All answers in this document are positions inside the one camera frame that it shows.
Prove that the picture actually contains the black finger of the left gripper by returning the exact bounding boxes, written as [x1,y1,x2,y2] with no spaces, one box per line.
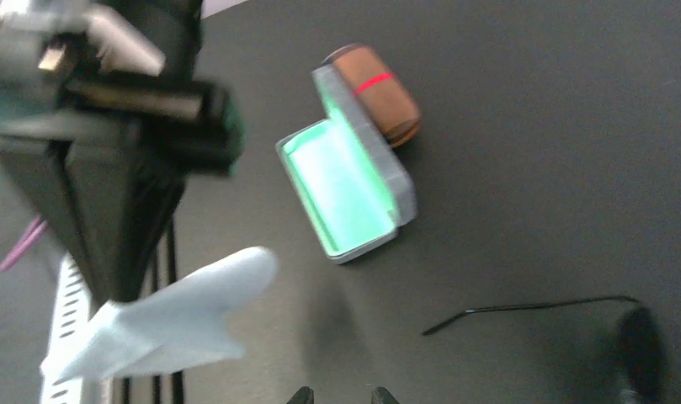
[0,136,185,305]

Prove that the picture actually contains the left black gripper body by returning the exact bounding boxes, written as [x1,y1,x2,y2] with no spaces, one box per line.
[0,1,245,176]

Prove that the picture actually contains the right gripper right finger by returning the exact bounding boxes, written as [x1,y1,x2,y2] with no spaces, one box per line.
[370,386,400,404]

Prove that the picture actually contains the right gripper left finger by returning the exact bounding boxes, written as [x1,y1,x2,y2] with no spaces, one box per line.
[287,386,314,404]

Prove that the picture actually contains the blue-grey glasses case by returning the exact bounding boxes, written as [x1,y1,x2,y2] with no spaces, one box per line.
[275,65,418,264]

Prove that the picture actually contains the brown plaid glasses case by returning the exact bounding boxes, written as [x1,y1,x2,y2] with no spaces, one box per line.
[322,43,422,148]

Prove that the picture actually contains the black sunglasses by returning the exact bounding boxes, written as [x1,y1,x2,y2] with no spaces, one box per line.
[421,295,667,403]

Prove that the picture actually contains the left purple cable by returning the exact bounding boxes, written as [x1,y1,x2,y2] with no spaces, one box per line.
[0,215,50,274]

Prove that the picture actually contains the white slotted cable duct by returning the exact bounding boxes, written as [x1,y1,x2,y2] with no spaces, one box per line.
[39,254,114,404]

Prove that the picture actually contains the black front frame rail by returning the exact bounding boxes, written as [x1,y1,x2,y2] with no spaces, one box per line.
[120,221,185,403]

